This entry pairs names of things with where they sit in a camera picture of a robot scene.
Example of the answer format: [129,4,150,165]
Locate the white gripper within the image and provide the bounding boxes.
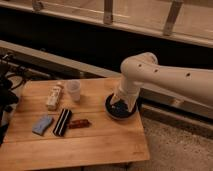
[112,77,142,110]

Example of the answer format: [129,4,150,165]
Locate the white ceramic cup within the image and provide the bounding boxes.
[66,80,81,102]

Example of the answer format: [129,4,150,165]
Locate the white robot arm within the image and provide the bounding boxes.
[110,52,213,111]

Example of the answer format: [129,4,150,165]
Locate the dark round bowl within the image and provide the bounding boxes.
[105,95,137,119]

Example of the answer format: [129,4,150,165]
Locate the red brown snack bar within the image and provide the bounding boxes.
[69,119,91,129]

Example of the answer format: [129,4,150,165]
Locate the black white striped box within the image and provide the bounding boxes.
[53,109,72,137]

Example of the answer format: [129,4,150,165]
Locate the blue sponge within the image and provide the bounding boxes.
[32,115,53,136]

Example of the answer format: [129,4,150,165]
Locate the metal window rail frame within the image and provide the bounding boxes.
[0,0,213,48]

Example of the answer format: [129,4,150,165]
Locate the black equipment with cables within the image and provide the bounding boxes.
[0,53,28,146]

